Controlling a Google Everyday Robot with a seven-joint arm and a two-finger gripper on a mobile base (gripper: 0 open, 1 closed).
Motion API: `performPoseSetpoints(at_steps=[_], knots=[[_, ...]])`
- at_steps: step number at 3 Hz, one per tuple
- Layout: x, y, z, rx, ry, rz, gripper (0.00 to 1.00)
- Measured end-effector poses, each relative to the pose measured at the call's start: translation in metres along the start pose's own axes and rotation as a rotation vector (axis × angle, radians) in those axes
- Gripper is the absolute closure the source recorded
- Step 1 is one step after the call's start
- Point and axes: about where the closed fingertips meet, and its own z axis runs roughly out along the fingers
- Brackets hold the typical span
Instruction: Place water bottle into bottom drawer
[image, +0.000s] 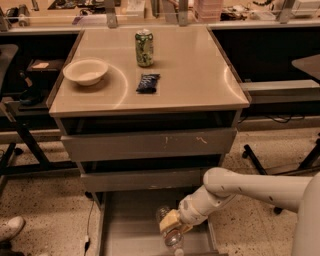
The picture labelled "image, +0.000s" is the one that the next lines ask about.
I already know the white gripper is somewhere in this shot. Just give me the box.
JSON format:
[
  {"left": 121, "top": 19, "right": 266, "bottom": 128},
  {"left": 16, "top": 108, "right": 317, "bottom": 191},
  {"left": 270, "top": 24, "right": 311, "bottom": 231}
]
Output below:
[{"left": 158, "top": 197, "right": 207, "bottom": 233}]

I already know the clear plastic water bottle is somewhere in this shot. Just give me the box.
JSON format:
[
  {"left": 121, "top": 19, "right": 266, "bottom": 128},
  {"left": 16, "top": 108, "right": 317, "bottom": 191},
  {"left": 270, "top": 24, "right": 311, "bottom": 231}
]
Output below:
[{"left": 156, "top": 205, "right": 185, "bottom": 256}]

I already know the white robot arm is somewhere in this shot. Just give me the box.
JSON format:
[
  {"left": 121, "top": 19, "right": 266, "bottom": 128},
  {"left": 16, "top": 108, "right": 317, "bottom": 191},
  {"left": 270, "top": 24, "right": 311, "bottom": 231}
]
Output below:
[{"left": 158, "top": 167, "right": 320, "bottom": 256}]

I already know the open bottom grey drawer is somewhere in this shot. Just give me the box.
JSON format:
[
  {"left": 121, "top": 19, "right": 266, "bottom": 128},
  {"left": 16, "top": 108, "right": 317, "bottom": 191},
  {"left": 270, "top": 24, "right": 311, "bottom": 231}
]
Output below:
[{"left": 95, "top": 189, "right": 221, "bottom": 256}]

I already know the middle grey drawer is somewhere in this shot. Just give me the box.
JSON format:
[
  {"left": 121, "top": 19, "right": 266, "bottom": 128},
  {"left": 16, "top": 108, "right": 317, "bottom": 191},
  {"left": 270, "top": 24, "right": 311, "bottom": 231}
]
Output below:
[{"left": 81, "top": 167, "right": 209, "bottom": 192}]

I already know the grey drawer cabinet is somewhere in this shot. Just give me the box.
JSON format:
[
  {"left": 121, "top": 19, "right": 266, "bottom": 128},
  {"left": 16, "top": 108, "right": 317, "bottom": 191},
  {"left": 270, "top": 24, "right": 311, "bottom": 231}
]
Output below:
[{"left": 49, "top": 26, "right": 249, "bottom": 177}]

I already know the top grey drawer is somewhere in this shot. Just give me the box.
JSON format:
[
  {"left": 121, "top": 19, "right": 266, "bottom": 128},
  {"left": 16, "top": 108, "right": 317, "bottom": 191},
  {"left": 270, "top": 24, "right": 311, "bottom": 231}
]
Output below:
[{"left": 61, "top": 128, "right": 237, "bottom": 162}]

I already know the blue snack packet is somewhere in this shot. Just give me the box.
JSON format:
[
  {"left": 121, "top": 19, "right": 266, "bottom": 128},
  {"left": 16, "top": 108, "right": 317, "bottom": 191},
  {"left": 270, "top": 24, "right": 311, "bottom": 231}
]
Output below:
[{"left": 136, "top": 74, "right": 160, "bottom": 94}]

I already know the black wheeled stand base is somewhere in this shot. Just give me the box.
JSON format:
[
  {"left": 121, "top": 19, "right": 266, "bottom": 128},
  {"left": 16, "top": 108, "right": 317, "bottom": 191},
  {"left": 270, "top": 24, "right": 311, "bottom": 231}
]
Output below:
[{"left": 241, "top": 133, "right": 320, "bottom": 215}]

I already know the white bowl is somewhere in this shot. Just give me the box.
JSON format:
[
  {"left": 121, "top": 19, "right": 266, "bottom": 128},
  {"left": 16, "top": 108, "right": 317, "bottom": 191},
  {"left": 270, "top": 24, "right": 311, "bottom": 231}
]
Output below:
[{"left": 63, "top": 58, "right": 109, "bottom": 86}]

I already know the green soda can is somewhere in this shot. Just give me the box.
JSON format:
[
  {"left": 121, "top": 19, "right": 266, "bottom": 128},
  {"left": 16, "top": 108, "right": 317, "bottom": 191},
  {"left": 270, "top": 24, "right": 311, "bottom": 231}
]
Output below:
[{"left": 135, "top": 29, "right": 153, "bottom": 67}]

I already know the pink storage bin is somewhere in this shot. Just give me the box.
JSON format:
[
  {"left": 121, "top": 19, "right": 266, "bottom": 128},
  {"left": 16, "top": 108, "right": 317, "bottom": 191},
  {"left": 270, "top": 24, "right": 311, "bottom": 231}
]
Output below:
[{"left": 193, "top": 0, "right": 223, "bottom": 23}]

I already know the white floor cable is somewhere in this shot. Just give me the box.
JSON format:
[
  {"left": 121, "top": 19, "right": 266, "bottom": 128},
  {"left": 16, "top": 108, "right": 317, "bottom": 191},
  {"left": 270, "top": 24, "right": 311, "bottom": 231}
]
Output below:
[{"left": 83, "top": 199, "right": 96, "bottom": 254}]

